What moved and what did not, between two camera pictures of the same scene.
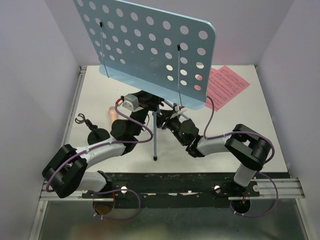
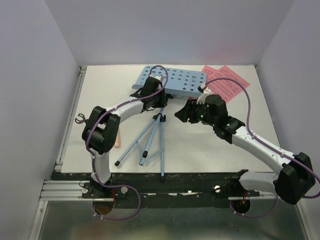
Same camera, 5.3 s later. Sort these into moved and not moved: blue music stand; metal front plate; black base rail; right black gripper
Moved: right black gripper; blue music stand
Not moved: black base rail; metal front plate
